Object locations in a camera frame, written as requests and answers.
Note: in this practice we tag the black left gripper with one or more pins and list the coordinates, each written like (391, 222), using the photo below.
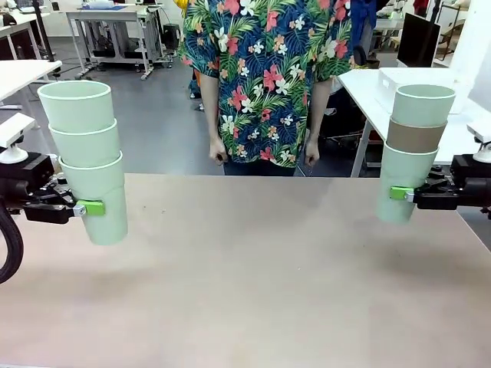
(19, 184)

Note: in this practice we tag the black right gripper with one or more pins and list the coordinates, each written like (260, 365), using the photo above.
(475, 184)

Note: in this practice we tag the brown plastic cup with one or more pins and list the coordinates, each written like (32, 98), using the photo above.
(414, 136)

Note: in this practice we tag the person's left forearm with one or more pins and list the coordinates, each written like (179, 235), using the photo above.
(318, 111)

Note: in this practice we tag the person's right forearm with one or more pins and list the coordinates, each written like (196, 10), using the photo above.
(211, 107)

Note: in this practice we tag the white desk holding basket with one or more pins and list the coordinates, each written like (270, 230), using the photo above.
(364, 99)

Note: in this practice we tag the person's left hand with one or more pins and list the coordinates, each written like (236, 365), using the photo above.
(312, 153)

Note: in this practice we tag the person's right hand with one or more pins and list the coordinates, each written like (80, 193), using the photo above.
(218, 151)

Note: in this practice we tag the white side desk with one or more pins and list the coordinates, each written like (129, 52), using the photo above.
(23, 74)

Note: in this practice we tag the black computer monitor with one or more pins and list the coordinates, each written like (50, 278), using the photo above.
(418, 38)

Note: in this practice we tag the bystander in blue clothing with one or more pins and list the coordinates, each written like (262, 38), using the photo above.
(360, 15)

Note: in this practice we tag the black stand pole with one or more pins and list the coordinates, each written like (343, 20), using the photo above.
(40, 23)

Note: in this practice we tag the person in floral shirt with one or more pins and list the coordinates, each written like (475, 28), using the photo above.
(268, 76)

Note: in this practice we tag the white desk with dark items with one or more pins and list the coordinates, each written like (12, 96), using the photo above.
(11, 25)

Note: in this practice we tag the white background desk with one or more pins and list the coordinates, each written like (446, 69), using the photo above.
(103, 15)

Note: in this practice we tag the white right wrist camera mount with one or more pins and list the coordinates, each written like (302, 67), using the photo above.
(481, 132)

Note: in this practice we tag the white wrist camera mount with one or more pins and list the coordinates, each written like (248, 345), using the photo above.
(481, 132)
(11, 132)

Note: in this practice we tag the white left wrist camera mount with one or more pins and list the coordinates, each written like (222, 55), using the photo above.
(11, 132)

